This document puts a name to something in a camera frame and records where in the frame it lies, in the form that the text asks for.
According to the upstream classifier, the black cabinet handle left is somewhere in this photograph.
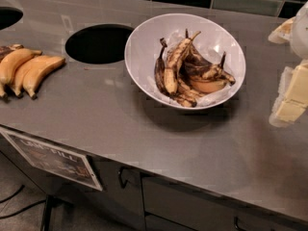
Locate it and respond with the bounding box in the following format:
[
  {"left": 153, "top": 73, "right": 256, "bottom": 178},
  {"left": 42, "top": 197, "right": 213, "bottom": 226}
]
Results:
[{"left": 117, "top": 167, "right": 131, "bottom": 189}]

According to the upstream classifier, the brown banana bottom of bowl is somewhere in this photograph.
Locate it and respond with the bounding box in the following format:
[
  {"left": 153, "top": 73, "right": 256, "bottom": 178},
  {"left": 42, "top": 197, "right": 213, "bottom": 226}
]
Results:
[{"left": 173, "top": 79, "right": 204, "bottom": 108}]

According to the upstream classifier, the landfill sign plate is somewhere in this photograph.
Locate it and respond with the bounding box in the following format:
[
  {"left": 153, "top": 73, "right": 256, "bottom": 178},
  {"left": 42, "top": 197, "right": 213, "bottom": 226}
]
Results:
[{"left": 0, "top": 128, "right": 103, "bottom": 191}]

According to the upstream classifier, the spotted yellow banana upright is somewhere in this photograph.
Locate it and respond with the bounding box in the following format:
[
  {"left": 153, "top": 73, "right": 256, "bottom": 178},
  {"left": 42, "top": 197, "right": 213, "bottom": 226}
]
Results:
[{"left": 164, "top": 31, "right": 200, "bottom": 95}]

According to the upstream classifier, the white bowl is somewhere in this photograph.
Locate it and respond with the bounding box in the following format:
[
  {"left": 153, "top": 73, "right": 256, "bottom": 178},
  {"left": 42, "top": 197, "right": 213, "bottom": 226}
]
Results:
[{"left": 124, "top": 13, "right": 246, "bottom": 109}]

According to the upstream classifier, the yellow banana left on counter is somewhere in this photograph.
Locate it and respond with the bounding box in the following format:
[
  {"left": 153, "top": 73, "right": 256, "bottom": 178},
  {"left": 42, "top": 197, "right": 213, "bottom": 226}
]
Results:
[{"left": 0, "top": 48, "right": 42, "bottom": 99}]

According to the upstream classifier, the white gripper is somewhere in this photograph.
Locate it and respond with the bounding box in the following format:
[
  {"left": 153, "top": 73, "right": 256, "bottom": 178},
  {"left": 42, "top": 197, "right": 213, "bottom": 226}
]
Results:
[{"left": 268, "top": 2, "right": 308, "bottom": 127}]

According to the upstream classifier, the black floor cable lower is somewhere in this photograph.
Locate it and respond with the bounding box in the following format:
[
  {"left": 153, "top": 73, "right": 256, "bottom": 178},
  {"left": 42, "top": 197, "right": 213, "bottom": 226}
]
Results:
[{"left": 0, "top": 198, "right": 47, "bottom": 220}]

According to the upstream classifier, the yellow banana right on counter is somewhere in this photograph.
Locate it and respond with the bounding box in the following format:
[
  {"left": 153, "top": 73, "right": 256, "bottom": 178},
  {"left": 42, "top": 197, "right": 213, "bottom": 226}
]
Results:
[{"left": 22, "top": 56, "right": 65, "bottom": 99}]

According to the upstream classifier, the white paper liner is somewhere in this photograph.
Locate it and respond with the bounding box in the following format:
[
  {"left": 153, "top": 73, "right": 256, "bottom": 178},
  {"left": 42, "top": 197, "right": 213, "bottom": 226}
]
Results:
[{"left": 147, "top": 31, "right": 238, "bottom": 109}]

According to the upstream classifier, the yellow banana middle on counter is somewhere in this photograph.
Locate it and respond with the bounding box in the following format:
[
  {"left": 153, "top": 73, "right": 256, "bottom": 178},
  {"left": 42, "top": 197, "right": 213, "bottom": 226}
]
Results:
[{"left": 9, "top": 55, "right": 50, "bottom": 97}]

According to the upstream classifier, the black floor cable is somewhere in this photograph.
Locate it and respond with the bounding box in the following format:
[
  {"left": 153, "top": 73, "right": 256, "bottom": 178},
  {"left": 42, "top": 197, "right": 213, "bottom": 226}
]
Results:
[
  {"left": 0, "top": 198, "right": 47, "bottom": 220},
  {"left": 0, "top": 184, "right": 26, "bottom": 204}
]

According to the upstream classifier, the brown banana far left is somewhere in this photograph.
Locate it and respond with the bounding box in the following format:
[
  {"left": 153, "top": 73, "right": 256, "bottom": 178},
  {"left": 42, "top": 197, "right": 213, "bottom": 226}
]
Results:
[{"left": 0, "top": 44, "right": 23, "bottom": 62}]

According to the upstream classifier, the black cabinet handle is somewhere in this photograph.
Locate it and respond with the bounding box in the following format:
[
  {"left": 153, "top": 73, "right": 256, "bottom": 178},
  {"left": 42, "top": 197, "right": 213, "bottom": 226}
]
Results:
[
  {"left": 117, "top": 167, "right": 131, "bottom": 189},
  {"left": 233, "top": 217, "right": 248, "bottom": 231}
]

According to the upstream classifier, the black cabinet handle right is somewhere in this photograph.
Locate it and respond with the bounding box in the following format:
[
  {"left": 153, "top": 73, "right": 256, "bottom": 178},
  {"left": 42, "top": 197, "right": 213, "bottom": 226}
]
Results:
[{"left": 233, "top": 217, "right": 248, "bottom": 231}]

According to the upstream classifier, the yellow banana on counter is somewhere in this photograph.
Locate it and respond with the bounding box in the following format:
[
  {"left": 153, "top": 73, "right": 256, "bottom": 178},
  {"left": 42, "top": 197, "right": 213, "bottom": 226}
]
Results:
[
  {"left": 9, "top": 55, "right": 50, "bottom": 97},
  {"left": 22, "top": 56, "right": 65, "bottom": 99},
  {"left": 0, "top": 48, "right": 42, "bottom": 99}
]

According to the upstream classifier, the dark spotted banana left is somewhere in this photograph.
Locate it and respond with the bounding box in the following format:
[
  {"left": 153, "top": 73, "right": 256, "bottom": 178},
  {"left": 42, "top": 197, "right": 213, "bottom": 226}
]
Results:
[{"left": 154, "top": 38, "right": 168, "bottom": 95}]

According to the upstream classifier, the orange yellow banana in bowl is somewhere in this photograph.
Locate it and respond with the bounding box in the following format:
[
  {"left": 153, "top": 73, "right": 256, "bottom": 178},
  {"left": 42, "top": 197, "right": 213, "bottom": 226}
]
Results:
[{"left": 189, "top": 80, "right": 227, "bottom": 93}]

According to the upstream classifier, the dark blackened banana right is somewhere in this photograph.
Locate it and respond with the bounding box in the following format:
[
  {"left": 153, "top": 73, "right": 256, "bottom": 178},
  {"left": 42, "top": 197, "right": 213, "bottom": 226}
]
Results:
[{"left": 192, "top": 53, "right": 236, "bottom": 85}]

